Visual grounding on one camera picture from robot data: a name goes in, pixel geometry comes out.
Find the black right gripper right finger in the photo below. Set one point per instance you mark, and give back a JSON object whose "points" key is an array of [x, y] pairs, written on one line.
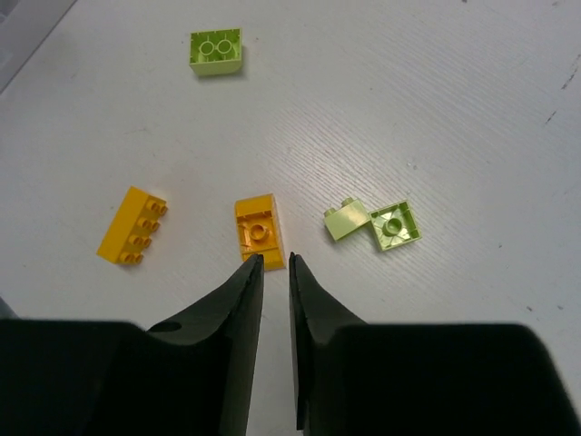
{"points": [[357, 378]]}

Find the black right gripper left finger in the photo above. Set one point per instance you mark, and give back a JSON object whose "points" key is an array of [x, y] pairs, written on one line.
{"points": [[190, 374]]}

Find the pale green upside-down square lego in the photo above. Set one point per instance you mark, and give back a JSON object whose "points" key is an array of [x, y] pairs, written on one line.
{"points": [[394, 225]]}

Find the pale green small lego brick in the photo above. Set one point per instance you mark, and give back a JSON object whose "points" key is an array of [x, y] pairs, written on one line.
{"points": [[347, 219]]}

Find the pale green upside-down curved lego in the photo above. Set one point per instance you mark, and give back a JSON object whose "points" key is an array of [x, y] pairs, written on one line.
{"points": [[216, 52]]}

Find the orange upside-down lego brick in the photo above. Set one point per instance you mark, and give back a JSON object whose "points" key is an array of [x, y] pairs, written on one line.
{"points": [[259, 231]]}

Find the yellow long lego brick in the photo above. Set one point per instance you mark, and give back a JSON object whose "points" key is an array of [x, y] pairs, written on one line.
{"points": [[130, 232]]}

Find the white sorting tray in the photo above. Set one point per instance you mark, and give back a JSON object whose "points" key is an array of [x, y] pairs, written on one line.
{"points": [[25, 24]]}

